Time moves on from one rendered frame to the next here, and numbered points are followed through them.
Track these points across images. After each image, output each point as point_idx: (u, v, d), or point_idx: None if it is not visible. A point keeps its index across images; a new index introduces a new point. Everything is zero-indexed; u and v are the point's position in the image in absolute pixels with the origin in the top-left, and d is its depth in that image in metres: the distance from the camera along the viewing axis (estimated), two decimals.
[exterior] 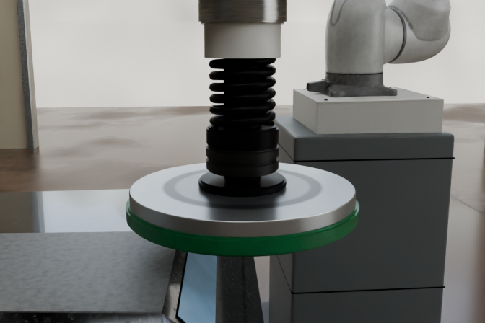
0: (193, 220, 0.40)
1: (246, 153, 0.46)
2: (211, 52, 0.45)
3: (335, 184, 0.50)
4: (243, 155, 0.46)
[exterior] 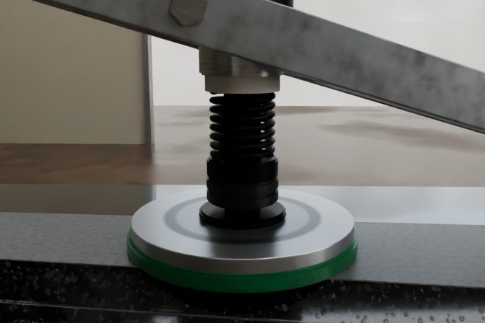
0: (136, 236, 0.45)
1: (246, 187, 0.46)
2: (211, 86, 0.46)
3: (323, 236, 0.45)
4: (243, 188, 0.46)
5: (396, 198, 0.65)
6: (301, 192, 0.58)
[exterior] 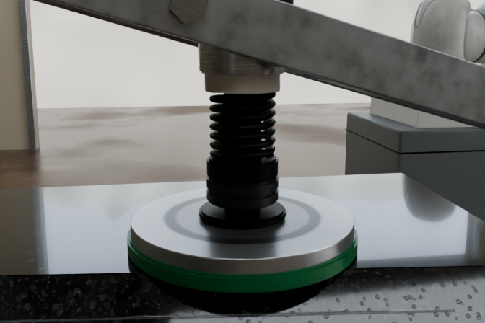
0: (258, 261, 0.40)
1: (246, 187, 0.46)
2: (211, 86, 0.46)
3: (317, 202, 0.55)
4: (243, 188, 0.46)
5: None
6: (200, 189, 0.59)
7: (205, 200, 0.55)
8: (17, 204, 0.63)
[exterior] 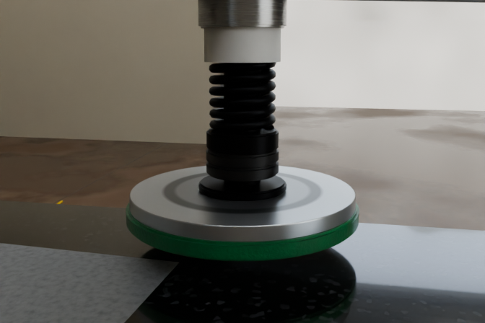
0: (290, 168, 0.59)
1: (246, 158, 0.46)
2: (211, 56, 0.46)
3: (152, 184, 0.51)
4: (243, 159, 0.46)
5: (434, 247, 0.49)
6: (219, 224, 0.40)
7: (244, 208, 0.44)
8: None
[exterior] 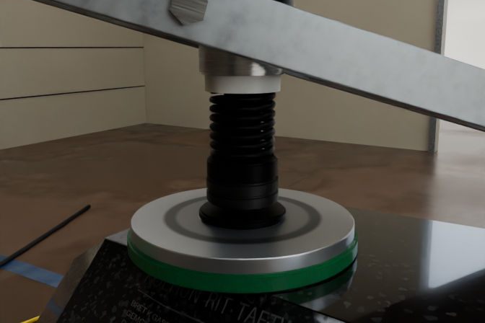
0: (298, 256, 0.41)
1: (246, 187, 0.46)
2: (211, 86, 0.46)
3: (299, 195, 0.57)
4: (243, 188, 0.46)
5: None
6: (175, 194, 0.58)
7: (191, 204, 0.54)
8: None
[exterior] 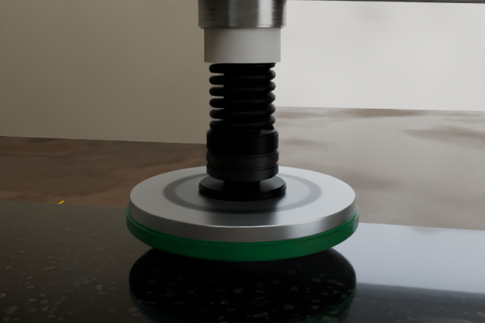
0: None
1: (246, 158, 0.46)
2: (211, 57, 0.46)
3: (146, 193, 0.48)
4: (243, 159, 0.46)
5: (437, 247, 0.49)
6: (265, 225, 0.40)
7: (268, 207, 0.44)
8: None
